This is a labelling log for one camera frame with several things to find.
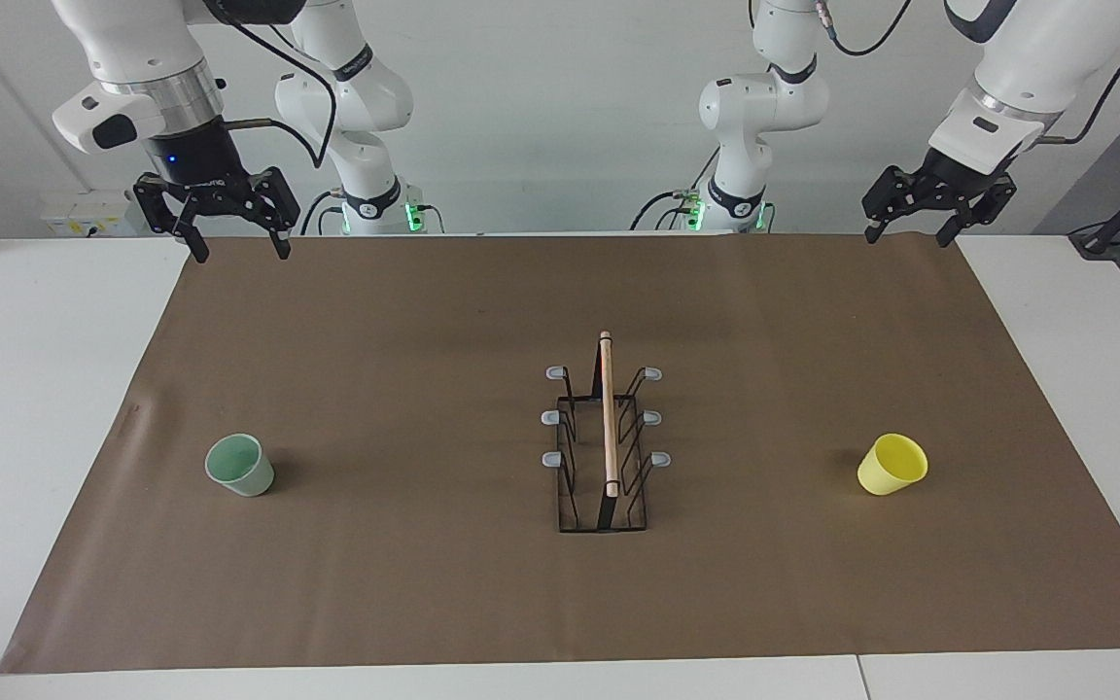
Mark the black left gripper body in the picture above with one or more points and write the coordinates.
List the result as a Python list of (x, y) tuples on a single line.
[(963, 183)]

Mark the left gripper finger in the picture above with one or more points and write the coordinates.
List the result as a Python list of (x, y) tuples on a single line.
[(983, 206), (891, 194)]

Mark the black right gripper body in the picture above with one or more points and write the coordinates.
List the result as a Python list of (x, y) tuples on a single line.
[(195, 160)]

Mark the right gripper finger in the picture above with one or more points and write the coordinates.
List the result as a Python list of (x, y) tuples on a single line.
[(268, 199), (181, 206)]

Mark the pale green plastic cup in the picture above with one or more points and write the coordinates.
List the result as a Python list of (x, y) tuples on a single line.
[(241, 467)]

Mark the yellow plastic cup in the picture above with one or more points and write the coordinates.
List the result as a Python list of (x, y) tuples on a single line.
[(892, 465)]

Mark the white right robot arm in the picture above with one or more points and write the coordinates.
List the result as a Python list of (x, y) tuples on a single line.
[(132, 49)]

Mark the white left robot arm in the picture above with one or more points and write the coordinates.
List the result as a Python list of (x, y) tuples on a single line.
[(1036, 68)]

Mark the brown paper table mat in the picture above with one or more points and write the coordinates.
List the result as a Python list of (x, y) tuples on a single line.
[(424, 583)]

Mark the white wall socket box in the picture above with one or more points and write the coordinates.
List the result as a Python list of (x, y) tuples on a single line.
[(84, 214)]

